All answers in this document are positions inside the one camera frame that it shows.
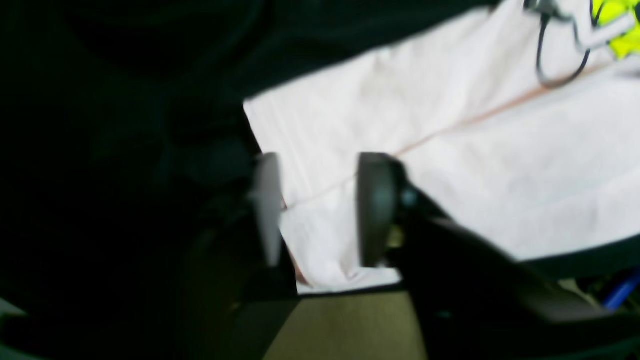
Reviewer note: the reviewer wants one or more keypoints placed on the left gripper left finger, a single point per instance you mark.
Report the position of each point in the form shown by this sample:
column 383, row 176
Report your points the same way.
column 237, row 282

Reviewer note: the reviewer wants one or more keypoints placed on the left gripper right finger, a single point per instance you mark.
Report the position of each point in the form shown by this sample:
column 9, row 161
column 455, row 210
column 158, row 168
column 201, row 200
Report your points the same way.
column 472, row 300

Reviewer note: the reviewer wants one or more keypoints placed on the pink T-shirt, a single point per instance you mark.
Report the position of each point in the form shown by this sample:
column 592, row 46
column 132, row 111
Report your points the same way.
column 547, row 175

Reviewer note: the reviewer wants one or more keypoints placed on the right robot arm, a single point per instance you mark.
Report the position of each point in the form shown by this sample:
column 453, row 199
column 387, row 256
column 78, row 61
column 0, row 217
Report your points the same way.
column 611, row 23

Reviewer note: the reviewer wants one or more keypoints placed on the black table cloth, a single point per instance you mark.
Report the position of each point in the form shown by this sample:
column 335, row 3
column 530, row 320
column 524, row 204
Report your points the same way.
column 122, row 121

